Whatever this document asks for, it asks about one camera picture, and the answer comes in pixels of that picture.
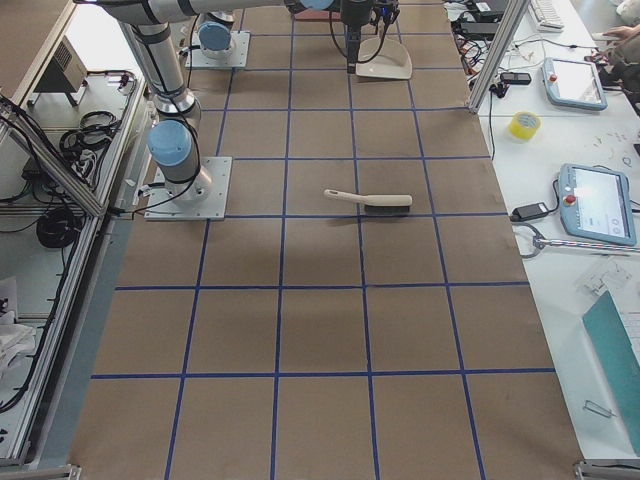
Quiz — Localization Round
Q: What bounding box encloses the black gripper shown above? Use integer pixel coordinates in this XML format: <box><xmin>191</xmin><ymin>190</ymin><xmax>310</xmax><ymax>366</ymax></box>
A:
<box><xmin>340</xmin><ymin>0</ymin><xmax>400</xmax><ymax>75</ymax></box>

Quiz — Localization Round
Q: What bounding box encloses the white plastic dustpan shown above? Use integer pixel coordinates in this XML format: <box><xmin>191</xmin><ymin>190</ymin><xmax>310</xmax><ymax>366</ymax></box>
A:
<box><xmin>356</xmin><ymin>34</ymin><xmax>413</xmax><ymax>80</ymax></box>

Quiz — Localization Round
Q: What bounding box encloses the white hand brush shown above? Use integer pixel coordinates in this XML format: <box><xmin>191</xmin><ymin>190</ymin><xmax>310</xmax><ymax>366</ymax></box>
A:
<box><xmin>323</xmin><ymin>189</ymin><xmax>413</xmax><ymax>215</ymax></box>

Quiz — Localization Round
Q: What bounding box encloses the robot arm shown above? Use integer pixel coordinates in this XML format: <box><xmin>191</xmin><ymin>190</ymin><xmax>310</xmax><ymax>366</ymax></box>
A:
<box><xmin>94</xmin><ymin>0</ymin><xmax>399</xmax><ymax>119</ymax></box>
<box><xmin>195</xmin><ymin>11</ymin><xmax>235</xmax><ymax>58</ymax></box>

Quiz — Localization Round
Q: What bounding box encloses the pink bin with black bag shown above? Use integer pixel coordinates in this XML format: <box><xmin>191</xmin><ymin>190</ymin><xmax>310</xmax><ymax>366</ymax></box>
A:
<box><xmin>285</xmin><ymin>0</ymin><xmax>341</xmax><ymax>21</ymax></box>

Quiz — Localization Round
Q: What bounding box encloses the yellow tape roll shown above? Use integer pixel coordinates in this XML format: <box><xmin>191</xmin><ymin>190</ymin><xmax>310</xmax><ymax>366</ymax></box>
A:
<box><xmin>508</xmin><ymin>111</ymin><xmax>541</xmax><ymax>141</ymax></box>

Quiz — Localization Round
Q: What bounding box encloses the far teach pendant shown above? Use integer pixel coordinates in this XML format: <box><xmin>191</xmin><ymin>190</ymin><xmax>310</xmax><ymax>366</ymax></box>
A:
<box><xmin>541</xmin><ymin>57</ymin><xmax>608</xmax><ymax>111</ymax></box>

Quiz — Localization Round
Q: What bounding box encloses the teach pendant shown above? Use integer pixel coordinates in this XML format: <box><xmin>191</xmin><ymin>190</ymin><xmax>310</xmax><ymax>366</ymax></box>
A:
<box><xmin>558</xmin><ymin>163</ymin><xmax>637</xmax><ymax>246</ymax></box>
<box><xmin>541</xmin><ymin>57</ymin><xmax>608</xmax><ymax>111</ymax></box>

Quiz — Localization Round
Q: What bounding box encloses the black power adapter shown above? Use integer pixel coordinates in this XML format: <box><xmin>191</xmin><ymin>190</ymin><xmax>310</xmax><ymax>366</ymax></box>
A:
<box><xmin>509</xmin><ymin>202</ymin><xmax>551</xmax><ymax>223</ymax></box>

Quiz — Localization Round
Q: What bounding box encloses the near teach pendant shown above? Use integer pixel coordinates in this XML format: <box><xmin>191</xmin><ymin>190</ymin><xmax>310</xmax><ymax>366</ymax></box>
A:
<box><xmin>558</xmin><ymin>163</ymin><xmax>637</xmax><ymax>246</ymax></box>

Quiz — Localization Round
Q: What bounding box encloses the teal folder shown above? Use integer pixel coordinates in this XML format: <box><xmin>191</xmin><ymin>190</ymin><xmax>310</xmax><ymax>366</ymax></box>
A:
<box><xmin>582</xmin><ymin>291</ymin><xmax>639</xmax><ymax>454</ymax></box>

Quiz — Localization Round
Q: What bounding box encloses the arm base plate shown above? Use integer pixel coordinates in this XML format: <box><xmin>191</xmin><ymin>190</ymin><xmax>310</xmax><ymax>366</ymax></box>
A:
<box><xmin>185</xmin><ymin>31</ymin><xmax>251</xmax><ymax>70</ymax></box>
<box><xmin>143</xmin><ymin>157</ymin><xmax>233</xmax><ymax>221</ymax></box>

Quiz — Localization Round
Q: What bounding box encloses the aluminium frame post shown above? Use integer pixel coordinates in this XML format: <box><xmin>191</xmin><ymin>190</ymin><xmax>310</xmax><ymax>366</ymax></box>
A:
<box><xmin>467</xmin><ymin>0</ymin><xmax>529</xmax><ymax>114</ymax></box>

